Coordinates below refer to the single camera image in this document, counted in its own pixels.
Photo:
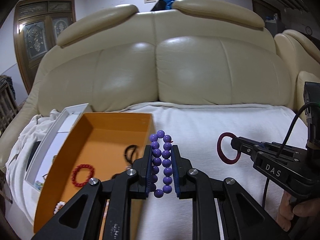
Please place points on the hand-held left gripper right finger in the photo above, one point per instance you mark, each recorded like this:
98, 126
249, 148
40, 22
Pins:
175, 170

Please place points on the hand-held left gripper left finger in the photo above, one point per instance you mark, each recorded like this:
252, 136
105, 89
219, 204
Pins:
149, 170

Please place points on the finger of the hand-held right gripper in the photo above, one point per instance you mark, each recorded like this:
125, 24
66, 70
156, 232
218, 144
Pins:
247, 142
250, 153

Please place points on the orange cardboard box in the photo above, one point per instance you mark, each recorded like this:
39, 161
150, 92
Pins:
112, 135

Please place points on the person's right hand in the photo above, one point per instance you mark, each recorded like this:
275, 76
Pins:
284, 210

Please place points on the white towel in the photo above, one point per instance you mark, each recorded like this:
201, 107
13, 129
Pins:
212, 120

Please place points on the cream leather sofa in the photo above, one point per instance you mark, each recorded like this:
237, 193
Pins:
187, 67

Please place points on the cream leather armchair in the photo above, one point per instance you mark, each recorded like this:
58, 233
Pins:
290, 52

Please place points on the white box lid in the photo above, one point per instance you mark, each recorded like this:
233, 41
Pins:
50, 140

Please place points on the dark wooden cabinet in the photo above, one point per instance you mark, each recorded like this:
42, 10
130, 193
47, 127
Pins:
262, 7

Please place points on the blue cloth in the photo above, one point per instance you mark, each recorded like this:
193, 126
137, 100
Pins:
172, 0

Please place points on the wooden glass-panel door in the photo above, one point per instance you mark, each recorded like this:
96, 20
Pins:
37, 37

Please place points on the round wall clock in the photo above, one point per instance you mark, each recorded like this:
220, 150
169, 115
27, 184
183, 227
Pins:
309, 30

